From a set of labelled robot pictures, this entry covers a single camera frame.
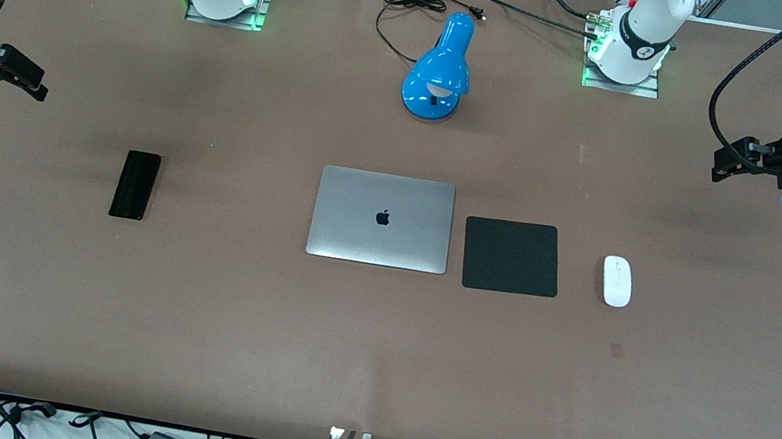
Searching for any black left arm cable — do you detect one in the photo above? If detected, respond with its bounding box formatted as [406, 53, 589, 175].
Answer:
[702, 0, 782, 165]

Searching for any blue desk lamp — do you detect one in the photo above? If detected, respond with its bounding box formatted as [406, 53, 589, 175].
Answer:
[397, 6, 480, 127]

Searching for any black mouse pad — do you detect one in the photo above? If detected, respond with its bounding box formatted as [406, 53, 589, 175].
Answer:
[457, 213, 568, 301]

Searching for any black smartphone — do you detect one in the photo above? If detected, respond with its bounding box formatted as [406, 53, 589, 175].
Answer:
[108, 148, 163, 224]

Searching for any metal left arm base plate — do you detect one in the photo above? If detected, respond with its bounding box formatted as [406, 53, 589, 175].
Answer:
[581, 11, 670, 99]

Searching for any thick black base cable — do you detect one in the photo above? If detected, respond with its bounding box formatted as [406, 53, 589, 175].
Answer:
[420, 0, 606, 41]

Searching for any white computer mouse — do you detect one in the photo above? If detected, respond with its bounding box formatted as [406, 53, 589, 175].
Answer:
[597, 253, 637, 309]

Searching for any silver closed laptop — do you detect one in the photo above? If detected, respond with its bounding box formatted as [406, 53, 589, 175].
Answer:
[304, 163, 458, 276]

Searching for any thin black lamp cord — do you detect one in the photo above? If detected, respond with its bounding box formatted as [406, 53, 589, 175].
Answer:
[371, 0, 489, 73]

